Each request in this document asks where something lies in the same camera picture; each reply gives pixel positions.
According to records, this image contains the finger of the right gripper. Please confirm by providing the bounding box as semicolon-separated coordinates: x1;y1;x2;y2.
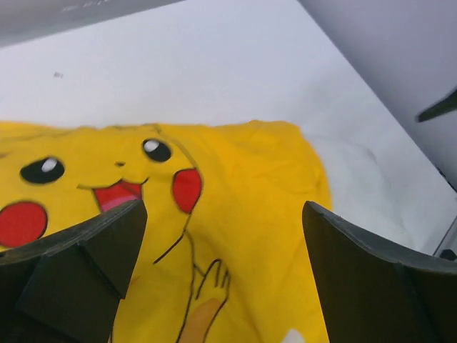
416;89;457;123

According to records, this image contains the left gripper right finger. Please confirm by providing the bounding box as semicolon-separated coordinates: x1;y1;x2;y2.
302;202;456;342

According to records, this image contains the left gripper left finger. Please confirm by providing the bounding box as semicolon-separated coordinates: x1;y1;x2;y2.
1;200;147;342

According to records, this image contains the yellow printed pillowcase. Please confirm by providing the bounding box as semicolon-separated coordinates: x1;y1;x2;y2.
1;121;331;342

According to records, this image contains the white pillow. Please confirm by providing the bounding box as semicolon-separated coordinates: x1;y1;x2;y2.
305;134;438;254

